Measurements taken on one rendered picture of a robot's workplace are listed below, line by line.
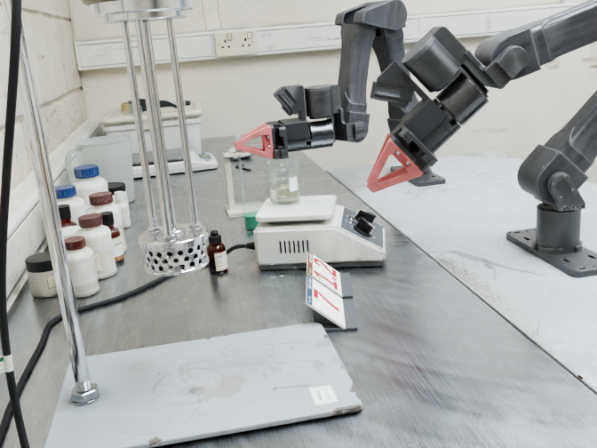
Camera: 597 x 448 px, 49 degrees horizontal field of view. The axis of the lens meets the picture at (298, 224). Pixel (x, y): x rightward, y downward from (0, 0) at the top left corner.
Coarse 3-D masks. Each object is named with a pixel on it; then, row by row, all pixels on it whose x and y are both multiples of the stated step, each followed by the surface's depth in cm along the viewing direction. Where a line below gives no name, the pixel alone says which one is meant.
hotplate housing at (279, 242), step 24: (336, 216) 104; (264, 240) 101; (288, 240) 100; (312, 240) 100; (336, 240) 99; (360, 240) 99; (384, 240) 105; (264, 264) 102; (336, 264) 101; (360, 264) 100
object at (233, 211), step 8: (232, 152) 136; (240, 152) 134; (224, 160) 134; (232, 184) 136; (232, 192) 136; (232, 200) 137; (232, 208) 137; (240, 208) 138; (232, 216) 134; (240, 216) 135
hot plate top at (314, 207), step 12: (264, 204) 107; (300, 204) 105; (312, 204) 105; (324, 204) 104; (264, 216) 100; (276, 216) 100; (288, 216) 100; (300, 216) 99; (312, 216) 99; (324, 216) 99
